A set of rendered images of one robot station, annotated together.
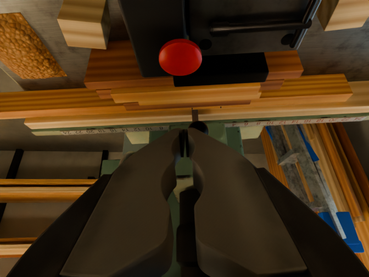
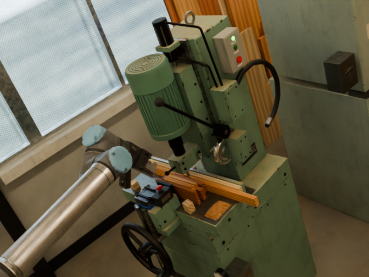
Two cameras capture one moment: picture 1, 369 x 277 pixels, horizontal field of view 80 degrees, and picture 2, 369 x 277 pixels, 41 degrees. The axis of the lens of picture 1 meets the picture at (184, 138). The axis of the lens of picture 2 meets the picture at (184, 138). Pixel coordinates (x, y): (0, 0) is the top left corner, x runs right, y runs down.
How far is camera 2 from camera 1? 1.94 m
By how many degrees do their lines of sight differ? 48
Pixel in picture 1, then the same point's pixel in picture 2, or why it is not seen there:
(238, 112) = not seen: hidden behind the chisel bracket
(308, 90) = (162, 172)
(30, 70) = (218, 203)
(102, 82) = (190, 191)
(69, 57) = (210, 204)
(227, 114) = not seen: hidden behind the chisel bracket
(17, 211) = not seen: outside the picture
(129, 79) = (185, 189)
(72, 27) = (186, 204)
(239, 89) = (167, 178)
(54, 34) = (204, 209)
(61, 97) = (225, 194)
